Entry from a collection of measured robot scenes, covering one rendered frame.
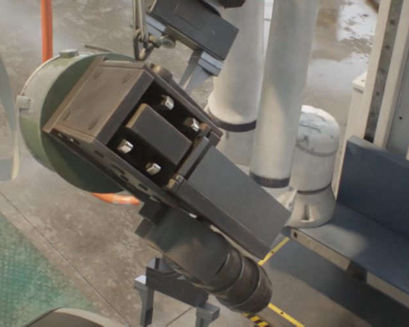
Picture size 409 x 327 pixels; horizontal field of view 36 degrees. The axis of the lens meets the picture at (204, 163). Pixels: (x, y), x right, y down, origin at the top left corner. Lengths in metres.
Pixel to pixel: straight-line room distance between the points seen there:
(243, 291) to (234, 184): 0.17
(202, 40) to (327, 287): 1.18
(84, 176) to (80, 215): 1.95
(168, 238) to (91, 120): 0.13
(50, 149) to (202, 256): 0.19
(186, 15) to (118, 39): 2.94
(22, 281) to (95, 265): 0.26
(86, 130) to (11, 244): 2.03
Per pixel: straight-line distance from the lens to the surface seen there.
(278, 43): 1.22
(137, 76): 0.51
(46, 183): 2.78
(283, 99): 1.23
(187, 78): 0.88
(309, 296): 1.88
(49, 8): 0.79
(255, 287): 0.69
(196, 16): 0.87
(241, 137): 1.55
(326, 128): 1.56
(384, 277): 1.61
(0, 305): 2.35
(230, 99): 1.48
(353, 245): 1.66
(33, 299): 2.33
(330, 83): 3.41
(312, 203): 1.65
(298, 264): 1.96
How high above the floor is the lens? 1.77
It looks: 39 degrees down
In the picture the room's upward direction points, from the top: straight up
